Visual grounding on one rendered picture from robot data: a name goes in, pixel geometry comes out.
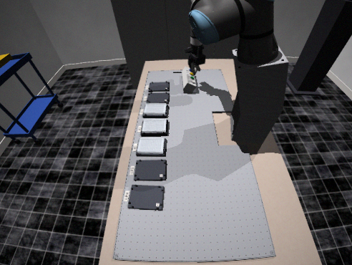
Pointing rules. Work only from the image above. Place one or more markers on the white button panel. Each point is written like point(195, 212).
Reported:
point(188, 80)

